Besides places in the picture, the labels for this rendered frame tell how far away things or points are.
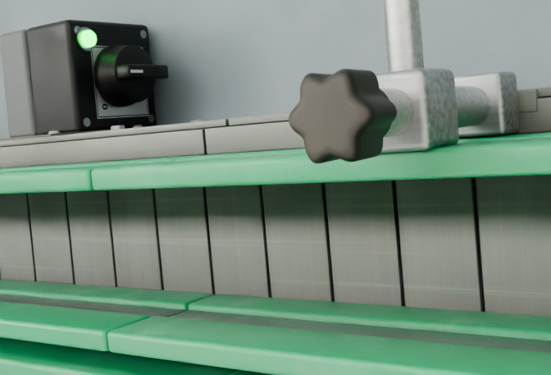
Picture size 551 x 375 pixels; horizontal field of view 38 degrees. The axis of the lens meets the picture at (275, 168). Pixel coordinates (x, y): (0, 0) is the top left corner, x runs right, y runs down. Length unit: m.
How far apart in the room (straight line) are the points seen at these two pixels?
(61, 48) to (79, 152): 0.10
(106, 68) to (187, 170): 0.26
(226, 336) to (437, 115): 0.14
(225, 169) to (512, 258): 0.13
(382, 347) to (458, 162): 0.08
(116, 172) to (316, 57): 0.22
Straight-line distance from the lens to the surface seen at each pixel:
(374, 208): 0.38
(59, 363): 0.42
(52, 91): 0.59
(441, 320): 0.34
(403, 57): 0.27
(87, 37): 0.58
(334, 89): 0.23
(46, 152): 0.53
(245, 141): 0.41
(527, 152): 0.25
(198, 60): 0.60
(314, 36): 0.54
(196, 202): 0.44
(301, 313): 0.37
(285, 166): 0.29
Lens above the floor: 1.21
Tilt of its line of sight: 54 degrees down
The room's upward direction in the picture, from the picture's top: 99 degrees counter-clockwise
